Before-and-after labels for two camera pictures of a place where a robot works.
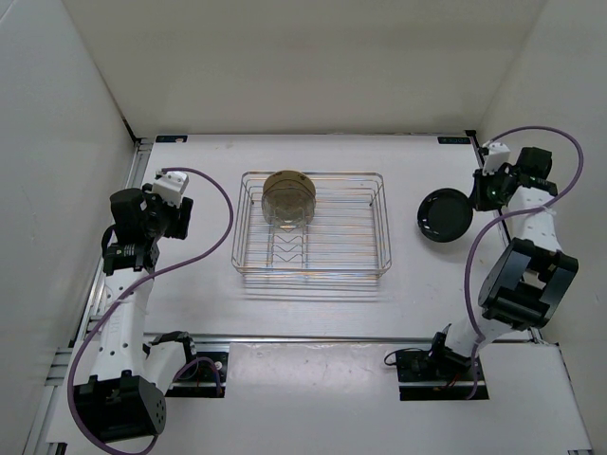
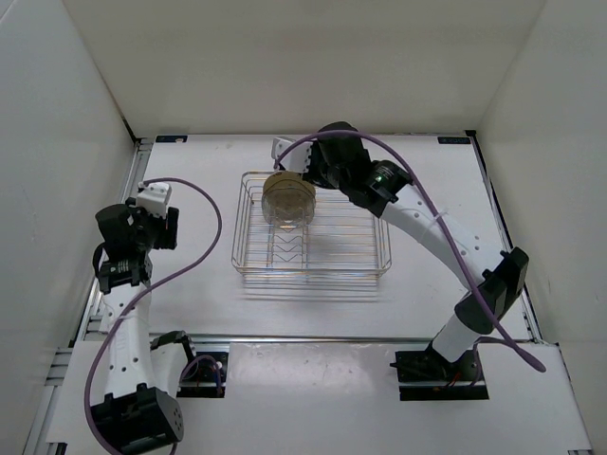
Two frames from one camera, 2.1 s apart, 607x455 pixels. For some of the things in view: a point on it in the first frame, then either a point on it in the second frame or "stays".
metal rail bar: [316, 336] stays
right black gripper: [480, 180] -> [312, 172]
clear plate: [288, 207] stays
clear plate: [288, 207] stays
